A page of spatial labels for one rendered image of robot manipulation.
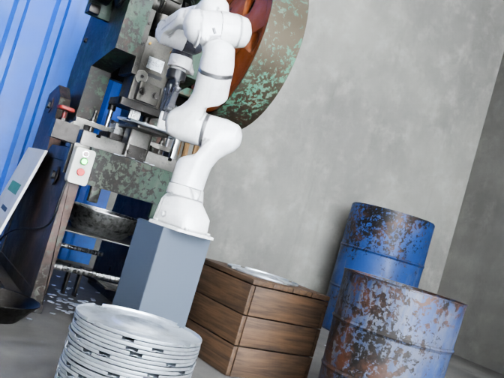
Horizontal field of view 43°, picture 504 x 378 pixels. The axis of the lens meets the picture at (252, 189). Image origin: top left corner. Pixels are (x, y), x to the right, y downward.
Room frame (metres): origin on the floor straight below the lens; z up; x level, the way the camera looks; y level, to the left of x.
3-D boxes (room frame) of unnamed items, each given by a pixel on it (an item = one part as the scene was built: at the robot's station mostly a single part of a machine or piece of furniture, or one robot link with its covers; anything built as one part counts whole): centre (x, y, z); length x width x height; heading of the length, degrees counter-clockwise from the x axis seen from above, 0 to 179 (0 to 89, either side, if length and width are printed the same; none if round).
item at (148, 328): (1.47, 0.16, 0.25); 0.29 x 0.29 x 0.01
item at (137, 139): (2.64, 0.50, 0.72); 0.25 x 0.14 x 0.14; 29
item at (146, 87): (2.75, 0.56, 1.04); 0.17 x 0.15 x 0.30; 29
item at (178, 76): (2.47, 0.40, 0.97); 0.08 x 0.07 x 0.09; 29
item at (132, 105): (2.79, 0.58, 0.86); 0.20 x 0.16 x 0.05; 119
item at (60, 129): (2.44, 0.74, 0.62); 0.10 x 0.06 x 0.20; 119
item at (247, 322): (2.55, -0.14, 0.18); 0.40 x 0.38 x 0.35; 35
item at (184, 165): (2.10, 0.17, 0.71); 0.18 x 0.11 x 0.25; 86
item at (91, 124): (2.71, 0.73, 0.76); 0.17 x 0.06 x 0.10; 119
